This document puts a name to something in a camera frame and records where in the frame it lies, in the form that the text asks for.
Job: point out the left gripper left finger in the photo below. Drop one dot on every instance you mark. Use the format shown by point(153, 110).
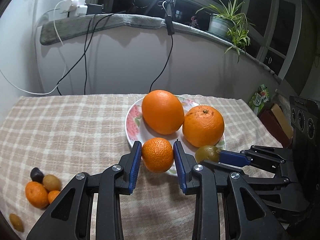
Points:
point(69, 215)

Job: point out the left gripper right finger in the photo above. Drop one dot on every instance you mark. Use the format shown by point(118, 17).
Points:
point(229, 208)

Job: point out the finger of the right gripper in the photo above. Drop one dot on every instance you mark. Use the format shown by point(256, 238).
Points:
point(223, 171)
point(248, 158)

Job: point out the small tangerine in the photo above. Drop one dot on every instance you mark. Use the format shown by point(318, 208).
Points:
point(52, 195)

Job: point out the green brown kiwi fruit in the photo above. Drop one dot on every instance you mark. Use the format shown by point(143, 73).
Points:
point(207, 152)

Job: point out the brown longan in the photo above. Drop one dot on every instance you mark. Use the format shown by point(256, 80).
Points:
point(51, 183)
point(16, 222)

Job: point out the medium tangerine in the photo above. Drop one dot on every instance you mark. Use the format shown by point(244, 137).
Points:
point(36, 194)

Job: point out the large rough mandarin orange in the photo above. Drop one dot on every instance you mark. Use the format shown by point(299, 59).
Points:
point(203, 125)

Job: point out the brown longan front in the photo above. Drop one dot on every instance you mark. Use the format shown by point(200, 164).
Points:
point(16, 222)

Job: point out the dark plum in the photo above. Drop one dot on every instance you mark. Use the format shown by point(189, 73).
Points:
point(36, 175)

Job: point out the smooth navel orange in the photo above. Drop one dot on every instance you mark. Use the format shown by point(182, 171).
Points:
point(162, 111)

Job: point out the green snack package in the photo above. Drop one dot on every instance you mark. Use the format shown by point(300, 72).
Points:
point(259, 99)

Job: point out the beige checkered tablecloth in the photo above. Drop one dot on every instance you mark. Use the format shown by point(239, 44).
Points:
point(66, 135)

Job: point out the white floral plate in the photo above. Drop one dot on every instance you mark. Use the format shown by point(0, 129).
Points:
point(137, 130)

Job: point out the potted spider plant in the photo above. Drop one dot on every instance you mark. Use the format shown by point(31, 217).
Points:
point(235, 24)

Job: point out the small figurine on sill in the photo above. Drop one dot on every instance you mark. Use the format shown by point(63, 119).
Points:
point(194, 22)

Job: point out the grey windowsill mat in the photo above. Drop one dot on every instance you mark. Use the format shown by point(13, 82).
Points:
point(76, 26)

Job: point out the black power adapter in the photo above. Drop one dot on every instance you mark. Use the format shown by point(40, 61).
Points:
point(94, 9)

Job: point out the ring light tripod stand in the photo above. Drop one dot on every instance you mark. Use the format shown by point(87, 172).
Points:
point(166, 5)

